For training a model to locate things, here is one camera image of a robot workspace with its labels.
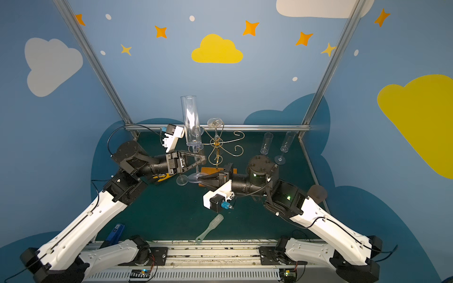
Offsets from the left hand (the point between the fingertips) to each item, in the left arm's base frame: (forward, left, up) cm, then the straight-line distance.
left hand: (205, 156), depth 51 cm
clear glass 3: (+18, +20, -47) cm, 54 cm away
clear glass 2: (+32, -27, -24) cm, 48 cm away
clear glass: (+33, -39, -29) cm, 58 cm away
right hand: (-2, 0, -4) cm, 4 cm away
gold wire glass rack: (+19, -1, -16) cm, 25 cm away
